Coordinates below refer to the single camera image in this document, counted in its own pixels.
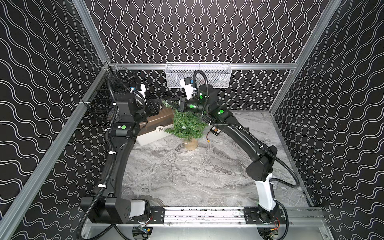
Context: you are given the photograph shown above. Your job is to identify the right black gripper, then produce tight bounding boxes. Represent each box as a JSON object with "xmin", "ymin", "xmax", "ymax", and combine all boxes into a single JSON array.
[{"xmin": 167, "ymin": 94, "xmax": 210, "ymax": 117}]

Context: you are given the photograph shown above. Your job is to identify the thin wire string lights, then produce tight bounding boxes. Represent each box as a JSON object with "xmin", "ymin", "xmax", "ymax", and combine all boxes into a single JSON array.
[{"xmin": 161, "ymin": 98, "xmax": 212, "ymax": 187}]

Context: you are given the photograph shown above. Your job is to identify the small green christmas tree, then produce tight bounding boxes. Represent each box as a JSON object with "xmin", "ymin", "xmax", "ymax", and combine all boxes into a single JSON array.
[{"xmin": 163, "ymin": 100, "xmax": 208, "ymax": 151}]

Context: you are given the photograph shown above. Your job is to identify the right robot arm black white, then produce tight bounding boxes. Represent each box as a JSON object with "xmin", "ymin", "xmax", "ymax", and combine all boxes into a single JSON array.
[{"xmin": 168, "ymin": 70, "xmax": 300, "ymax": 224}]

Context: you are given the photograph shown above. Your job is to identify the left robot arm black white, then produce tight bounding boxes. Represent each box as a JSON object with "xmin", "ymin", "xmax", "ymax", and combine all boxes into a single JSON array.
[{"xmin": 76, "ymin": 75, "xmax": 161, "ymax": 240}]

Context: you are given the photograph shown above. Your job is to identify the brown white storage box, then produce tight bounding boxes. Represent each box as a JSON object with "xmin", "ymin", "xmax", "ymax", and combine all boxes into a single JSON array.
[{"xmin": 137, "ymin": 107, "xmax": 174, "ymax": 146}]

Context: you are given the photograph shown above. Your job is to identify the black battery pack case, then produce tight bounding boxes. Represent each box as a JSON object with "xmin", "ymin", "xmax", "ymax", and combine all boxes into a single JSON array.
[{"xmin": 210, "ymin": 127, "xmax": 221, "ymax": 136}]

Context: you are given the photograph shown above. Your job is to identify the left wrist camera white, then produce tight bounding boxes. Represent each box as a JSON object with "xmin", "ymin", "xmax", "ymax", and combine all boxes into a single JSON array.
[{"xmin": 130, "ymin": 84, "xmax": 147, "ymax": 104}]

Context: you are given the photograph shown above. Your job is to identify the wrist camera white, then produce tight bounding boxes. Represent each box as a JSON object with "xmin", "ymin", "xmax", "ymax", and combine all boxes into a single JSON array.
[
  {"xmin": 180, "ymin": 77, "xmax": 195, "ymax": 100},
  {"xmin": 130, "ymin": 84, "xmax": 147, "ymax": 104}
]

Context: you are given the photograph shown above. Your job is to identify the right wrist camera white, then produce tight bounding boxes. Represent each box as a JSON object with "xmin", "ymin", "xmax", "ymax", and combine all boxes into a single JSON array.
[{"xmin": 180, "ymin": 77, "xmax": 195, "ymax": 100}]

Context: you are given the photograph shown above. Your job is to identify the black wire wall basket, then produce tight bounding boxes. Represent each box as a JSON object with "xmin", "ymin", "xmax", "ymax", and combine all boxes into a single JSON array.
[{"xmin": 81, "ymin": 64, "xmax": 137, "ymax": 122}]

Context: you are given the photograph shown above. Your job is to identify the white wire wall basket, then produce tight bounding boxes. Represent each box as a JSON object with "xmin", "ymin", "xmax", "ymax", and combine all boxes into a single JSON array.
[{"xmin": 164, "ymin": 62, "xmax": 232, "ymax": 89}]

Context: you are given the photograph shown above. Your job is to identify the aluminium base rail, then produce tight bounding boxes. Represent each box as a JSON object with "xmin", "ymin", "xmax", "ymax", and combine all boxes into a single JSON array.
[{"xmin": 146, "ymin": 207, "xmax": 325, "ymax": 228}]

